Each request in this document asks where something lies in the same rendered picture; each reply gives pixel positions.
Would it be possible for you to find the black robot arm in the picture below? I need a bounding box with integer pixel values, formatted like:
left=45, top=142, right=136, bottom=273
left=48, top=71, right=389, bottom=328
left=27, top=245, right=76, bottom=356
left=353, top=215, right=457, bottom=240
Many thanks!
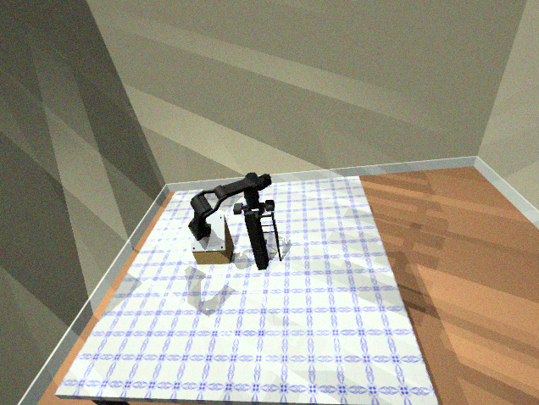
left=188, top=172, right=272, bottom=241

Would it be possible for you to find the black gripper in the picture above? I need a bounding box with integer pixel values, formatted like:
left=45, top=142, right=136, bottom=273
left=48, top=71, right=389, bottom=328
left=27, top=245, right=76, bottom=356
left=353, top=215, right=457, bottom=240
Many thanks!
left=233, top=194, right=275, bottom=215

